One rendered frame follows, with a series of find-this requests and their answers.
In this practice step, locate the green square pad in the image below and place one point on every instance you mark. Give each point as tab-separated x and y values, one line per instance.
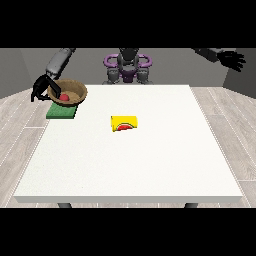
60	112

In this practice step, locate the grey robot trunk purple rings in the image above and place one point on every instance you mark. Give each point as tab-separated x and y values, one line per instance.
127	68

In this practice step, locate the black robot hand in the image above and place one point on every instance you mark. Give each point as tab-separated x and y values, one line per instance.
40	87
232	60

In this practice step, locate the brown wooden bowl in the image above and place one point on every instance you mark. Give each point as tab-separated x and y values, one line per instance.
68	92

